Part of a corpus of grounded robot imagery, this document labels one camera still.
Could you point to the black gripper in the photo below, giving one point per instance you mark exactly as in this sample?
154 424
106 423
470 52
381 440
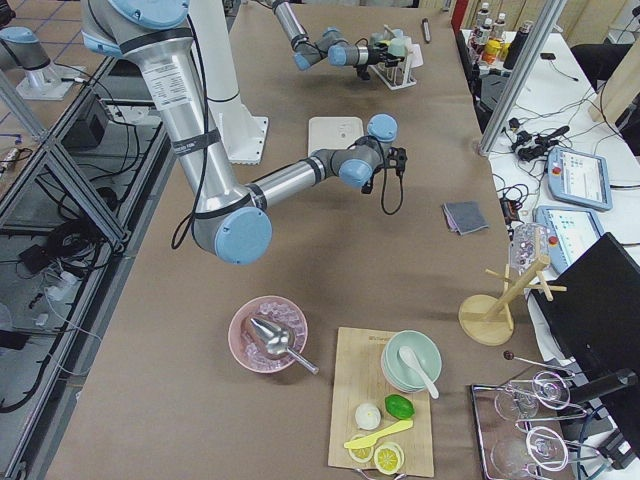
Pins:
374 52

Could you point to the green cup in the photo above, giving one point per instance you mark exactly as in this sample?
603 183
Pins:
396 48

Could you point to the cream rabbit tray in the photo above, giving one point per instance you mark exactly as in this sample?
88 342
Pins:
333 132

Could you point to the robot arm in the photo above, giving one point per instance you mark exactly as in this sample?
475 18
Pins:
165 40
331 45

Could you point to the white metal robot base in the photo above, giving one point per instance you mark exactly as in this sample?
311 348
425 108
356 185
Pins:
247 140

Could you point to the grey cup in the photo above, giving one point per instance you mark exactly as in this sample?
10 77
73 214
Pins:
376 37

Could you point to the wooden cup tree stand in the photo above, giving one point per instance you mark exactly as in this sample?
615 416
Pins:
487 319

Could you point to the silver metal pen tube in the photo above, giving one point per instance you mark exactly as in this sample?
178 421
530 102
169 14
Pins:
426 30

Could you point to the black water bottle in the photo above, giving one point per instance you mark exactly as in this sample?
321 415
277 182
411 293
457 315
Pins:
517 44

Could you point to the grey folded cloth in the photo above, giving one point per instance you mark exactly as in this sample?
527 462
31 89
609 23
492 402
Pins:
464 217

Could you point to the blue teach pendant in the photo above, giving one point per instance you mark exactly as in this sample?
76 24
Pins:
579 178
571 232

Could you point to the metal ice scoop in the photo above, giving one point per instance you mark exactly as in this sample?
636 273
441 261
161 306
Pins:
278 340

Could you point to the white ceramic spoon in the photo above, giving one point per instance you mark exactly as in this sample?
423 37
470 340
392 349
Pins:
409 357

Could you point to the pink ice bowl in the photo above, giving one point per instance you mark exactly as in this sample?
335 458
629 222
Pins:
248 350

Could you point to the green stacked bowls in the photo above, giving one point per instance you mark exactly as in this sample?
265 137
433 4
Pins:
397 373

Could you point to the black monitor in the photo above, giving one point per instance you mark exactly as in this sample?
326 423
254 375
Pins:
596 320

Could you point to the green lime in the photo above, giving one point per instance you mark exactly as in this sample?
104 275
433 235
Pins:
399 407

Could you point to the white garlic bulb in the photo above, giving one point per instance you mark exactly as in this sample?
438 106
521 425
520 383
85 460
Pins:
367 416

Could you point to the wooden cutting board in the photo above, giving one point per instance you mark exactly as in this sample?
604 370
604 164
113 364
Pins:
359 379

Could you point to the yellow plastic knife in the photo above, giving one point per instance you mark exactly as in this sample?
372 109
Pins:
371 439

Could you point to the wine glass rack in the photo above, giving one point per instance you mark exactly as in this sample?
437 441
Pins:
550 422

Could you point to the lemon slice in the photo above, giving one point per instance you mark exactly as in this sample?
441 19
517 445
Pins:
361 455
388 458

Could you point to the white wire cup rack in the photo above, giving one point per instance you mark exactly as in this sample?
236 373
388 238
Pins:
395 72

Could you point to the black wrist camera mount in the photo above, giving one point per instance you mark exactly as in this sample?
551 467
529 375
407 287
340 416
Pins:
396 160

